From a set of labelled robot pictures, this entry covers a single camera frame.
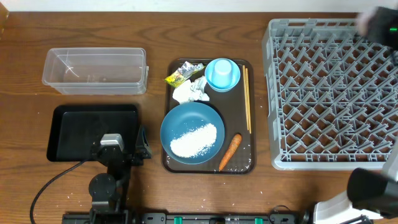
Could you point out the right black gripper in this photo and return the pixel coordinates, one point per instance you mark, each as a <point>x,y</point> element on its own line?
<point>382,25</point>

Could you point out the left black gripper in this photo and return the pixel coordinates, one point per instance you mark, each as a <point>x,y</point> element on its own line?
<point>143,151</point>

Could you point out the white rice pile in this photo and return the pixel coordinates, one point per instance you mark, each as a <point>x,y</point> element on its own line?
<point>196,142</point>

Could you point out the dark blue plate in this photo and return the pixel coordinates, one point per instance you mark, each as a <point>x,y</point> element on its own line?
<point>189,116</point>

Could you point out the light blue cup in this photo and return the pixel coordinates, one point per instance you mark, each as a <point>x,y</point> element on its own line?
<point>222,73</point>

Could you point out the light blue bowl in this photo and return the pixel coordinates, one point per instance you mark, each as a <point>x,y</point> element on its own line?
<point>235,75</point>

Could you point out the wooden chopstick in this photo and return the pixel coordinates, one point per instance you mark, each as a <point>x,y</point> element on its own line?
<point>248,101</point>
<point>245,96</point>

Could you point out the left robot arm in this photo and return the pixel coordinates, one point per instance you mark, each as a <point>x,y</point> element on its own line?
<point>109,190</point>

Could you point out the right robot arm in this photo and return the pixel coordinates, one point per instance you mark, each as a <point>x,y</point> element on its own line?
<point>369,195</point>

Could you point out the grey dishwasher rack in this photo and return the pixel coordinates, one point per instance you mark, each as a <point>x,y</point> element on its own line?
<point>332,96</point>

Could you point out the black plastic tray bin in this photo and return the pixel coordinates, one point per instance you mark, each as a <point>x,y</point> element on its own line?
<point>76,129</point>

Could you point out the crumpled white paper napkin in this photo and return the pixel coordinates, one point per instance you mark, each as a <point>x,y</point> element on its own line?
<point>191,91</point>

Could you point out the clear plastic bin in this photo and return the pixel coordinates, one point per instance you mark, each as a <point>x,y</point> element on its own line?
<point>96,70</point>

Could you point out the yellow silver snack wrapper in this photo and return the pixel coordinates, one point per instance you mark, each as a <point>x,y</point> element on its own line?
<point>183,73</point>

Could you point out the orange carrot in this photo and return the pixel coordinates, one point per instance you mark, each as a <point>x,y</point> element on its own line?
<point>234,144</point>

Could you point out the dark brown serving tray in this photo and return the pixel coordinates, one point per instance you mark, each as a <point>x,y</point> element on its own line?
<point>231,107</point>

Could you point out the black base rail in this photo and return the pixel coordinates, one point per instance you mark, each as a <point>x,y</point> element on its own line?
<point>162,218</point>

